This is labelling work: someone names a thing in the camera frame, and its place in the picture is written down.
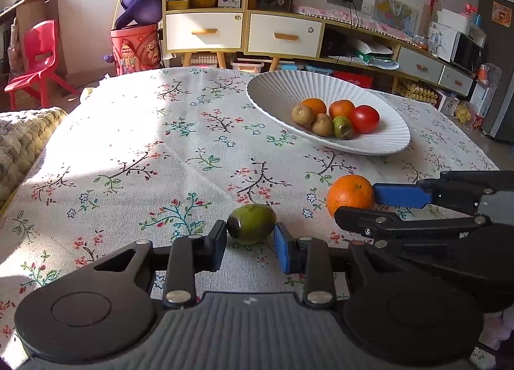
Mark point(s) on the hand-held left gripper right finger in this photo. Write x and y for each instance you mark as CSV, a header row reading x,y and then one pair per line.
x,y
281,251

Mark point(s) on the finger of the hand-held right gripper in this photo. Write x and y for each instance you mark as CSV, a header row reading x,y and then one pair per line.
x,y
399,195
401,225

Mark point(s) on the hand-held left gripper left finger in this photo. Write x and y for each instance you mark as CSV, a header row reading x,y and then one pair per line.
x,y
219,246

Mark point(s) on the green fruit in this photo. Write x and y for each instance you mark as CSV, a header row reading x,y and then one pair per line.
x,y
343,129
251,223

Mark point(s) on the large orange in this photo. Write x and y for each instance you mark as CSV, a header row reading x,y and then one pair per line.
x,y
350,193

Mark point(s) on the red tomato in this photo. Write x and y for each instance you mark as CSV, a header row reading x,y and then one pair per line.
x,y
364,119

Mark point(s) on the small smooth orange fruit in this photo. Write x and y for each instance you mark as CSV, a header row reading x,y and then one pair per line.
x,y
341,109

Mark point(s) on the brown kiwi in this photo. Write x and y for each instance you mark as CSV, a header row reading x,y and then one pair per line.
x,y
302,115
322,125

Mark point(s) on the small rough mandarin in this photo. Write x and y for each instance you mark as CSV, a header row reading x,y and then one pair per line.
x,y
314,106

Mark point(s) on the white ribbed plate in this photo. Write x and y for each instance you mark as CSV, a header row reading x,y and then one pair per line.
x,y
281,92

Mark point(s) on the floral tablecloth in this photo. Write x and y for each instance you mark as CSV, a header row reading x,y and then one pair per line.
x,y
160,161

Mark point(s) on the yellow bag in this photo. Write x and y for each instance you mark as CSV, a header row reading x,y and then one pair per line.
x,y
465,112

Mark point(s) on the yellow egg carton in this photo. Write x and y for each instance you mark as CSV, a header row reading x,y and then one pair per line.
x,y
417,90

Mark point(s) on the white carton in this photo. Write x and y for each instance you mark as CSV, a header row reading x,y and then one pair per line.
x,y
483,104

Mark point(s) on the red box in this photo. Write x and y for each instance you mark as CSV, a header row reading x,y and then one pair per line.
x,y
350,78

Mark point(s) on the long low cabinet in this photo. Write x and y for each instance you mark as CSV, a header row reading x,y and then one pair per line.
x,y
421,68

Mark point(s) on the stack of papers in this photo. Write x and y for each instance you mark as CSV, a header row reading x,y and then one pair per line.
x,y
371,53

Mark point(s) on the dark refrigerator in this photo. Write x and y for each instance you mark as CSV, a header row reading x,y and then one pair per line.
x,y
500,72

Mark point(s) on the black microwave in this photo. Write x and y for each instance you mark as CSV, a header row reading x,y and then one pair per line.
x,y
468,51

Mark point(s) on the black box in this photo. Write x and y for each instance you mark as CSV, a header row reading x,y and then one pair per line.
x,y
334,42

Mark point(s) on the pink cloth runner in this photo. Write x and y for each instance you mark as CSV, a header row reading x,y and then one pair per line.
x,y
353,20

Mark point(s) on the white drawer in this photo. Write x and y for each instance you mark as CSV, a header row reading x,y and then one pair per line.
x,y
204,31
286,35

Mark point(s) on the orange fridge sticker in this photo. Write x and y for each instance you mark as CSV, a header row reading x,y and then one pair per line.
x,y
502,13

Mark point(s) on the red printed bucket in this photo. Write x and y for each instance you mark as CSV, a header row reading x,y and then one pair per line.
x,y
136,50

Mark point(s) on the beige knitted blanket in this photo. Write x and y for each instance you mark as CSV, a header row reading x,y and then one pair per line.
x,y
24,145

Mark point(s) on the yellow-framed shelf cabinet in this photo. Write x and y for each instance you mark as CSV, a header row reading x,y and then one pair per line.
x,y
245,12

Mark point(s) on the purple toy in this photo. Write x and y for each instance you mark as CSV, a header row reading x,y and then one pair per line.
x,y
136,0

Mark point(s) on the red plastic chair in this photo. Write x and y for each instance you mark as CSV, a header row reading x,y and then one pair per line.
x,y
38,56

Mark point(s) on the grey wall socket panel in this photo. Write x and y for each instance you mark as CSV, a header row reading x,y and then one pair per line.
x,y
344,1

